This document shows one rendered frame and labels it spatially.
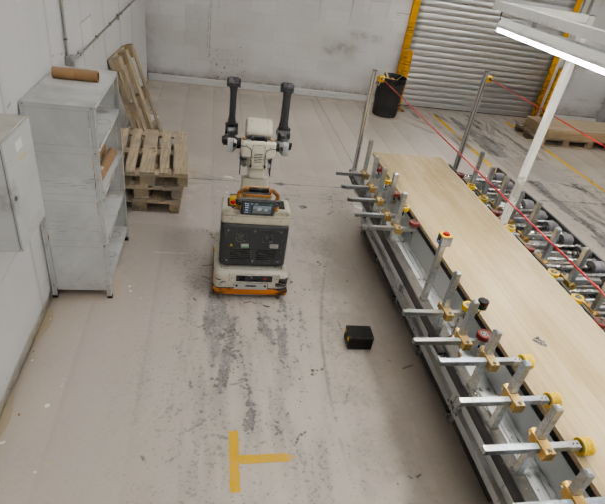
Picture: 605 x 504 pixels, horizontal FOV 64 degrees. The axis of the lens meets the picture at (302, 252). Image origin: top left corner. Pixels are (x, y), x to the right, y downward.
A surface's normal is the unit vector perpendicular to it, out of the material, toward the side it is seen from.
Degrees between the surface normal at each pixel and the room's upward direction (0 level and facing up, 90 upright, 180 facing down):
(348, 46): 90
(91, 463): 0
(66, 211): 90
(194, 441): 0
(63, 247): 90
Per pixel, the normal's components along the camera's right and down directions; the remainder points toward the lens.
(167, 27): 0.14, 0.56
